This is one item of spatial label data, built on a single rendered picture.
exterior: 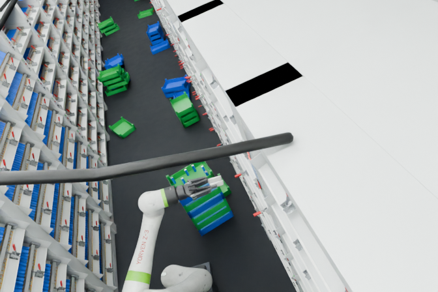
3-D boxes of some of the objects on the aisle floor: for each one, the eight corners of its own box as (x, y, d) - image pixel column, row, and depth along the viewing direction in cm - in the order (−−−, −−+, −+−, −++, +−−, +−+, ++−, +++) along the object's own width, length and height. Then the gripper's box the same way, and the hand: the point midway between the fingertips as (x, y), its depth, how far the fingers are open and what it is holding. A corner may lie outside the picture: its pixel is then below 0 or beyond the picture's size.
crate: (201, 236, 275) (198, 231, 270) (192, 218, 291) (189, 213, 286) (234, 216, 280) (231, 210, 275) (223, 199, 296) (220, 193, 291)
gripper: (175, 188, 184) (218, 175, 188) (182, 210, 172) (227, 195, 176) (173, 178, 180) (216, 164, 184) (178, 200, 167) (225, 185, 171)
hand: (216, 182), depth 179 cm, fingers open, 3 cm apart
